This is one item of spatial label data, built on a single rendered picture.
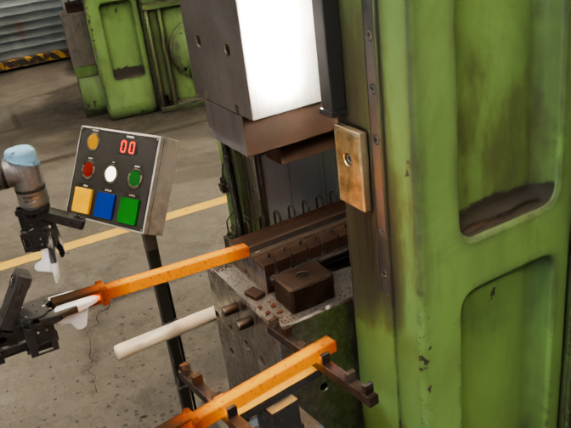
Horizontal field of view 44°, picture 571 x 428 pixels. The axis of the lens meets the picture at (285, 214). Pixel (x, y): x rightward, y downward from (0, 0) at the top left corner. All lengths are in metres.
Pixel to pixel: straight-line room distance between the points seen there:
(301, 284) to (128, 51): 5.05
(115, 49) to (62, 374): 3.81
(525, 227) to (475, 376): 0.40
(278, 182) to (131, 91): 4.66
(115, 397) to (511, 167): 1.98
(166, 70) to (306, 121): 4.90
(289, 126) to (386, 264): 0.38
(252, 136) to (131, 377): 1.75
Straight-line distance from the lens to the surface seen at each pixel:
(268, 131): 1.58
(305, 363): 1.35
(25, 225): 1.94
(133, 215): 2.05
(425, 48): 1.26
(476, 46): 1.42
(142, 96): 6.55
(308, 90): 1.55
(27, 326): 1.40
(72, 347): 3.41
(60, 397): 3.14
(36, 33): 9.52
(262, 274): 1.72
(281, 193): 1.96
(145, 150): 2.06
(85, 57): 6.69
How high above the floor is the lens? 1.83
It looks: 26 degrees down
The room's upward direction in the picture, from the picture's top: 7 degrees counter-clockwise
